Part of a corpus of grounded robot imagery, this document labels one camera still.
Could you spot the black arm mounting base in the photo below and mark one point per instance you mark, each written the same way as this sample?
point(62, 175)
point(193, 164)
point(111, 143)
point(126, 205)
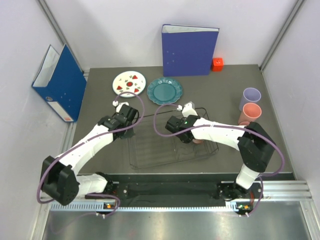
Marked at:
point(154, 188)

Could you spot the small red box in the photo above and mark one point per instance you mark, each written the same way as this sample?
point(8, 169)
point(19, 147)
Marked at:
point(217, 64)

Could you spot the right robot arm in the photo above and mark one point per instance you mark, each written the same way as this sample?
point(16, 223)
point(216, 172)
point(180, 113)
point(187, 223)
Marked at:
point(253, 143)

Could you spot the purple-blue binder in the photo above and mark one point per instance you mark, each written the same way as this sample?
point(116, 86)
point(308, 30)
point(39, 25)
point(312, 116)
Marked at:
point(187, 50)

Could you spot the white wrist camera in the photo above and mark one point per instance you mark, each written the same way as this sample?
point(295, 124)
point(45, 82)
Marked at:
point(187, 110)
point(120, 103)

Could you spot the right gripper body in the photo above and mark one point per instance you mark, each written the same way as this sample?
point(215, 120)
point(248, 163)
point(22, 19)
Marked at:
point(185, 141)

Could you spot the teal plate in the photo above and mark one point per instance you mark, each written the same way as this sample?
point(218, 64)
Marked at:
point(164, 90)

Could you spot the lavender plastic cup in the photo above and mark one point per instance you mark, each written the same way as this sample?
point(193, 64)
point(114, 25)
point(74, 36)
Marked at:
point(249, 95)

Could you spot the blue lever arch binder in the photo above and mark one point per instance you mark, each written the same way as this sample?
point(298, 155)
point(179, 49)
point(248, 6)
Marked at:
point(61, 83)

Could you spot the pink plastic cup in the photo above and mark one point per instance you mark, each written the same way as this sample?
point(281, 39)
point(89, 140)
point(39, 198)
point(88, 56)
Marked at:
point(250, 113)

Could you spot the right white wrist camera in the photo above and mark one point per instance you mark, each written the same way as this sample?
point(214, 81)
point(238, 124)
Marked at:
point(187, 110)

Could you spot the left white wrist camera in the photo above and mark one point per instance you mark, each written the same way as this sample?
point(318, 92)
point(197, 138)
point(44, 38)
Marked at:
point(120, 103)

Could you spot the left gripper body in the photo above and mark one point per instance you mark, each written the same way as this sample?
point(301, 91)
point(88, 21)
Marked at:
point(129, 133)

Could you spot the black wire dish rack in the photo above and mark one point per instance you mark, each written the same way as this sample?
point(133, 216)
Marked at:
point(147, 149)

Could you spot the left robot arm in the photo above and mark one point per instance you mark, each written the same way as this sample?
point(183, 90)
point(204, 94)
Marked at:
point(60, 177)

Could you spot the watermelon pattern plate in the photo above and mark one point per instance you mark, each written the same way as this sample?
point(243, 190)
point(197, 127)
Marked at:
point(129, 81)

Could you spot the blue zigzag patterned bowl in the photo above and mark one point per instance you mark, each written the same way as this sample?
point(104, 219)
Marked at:
point(197, 141)

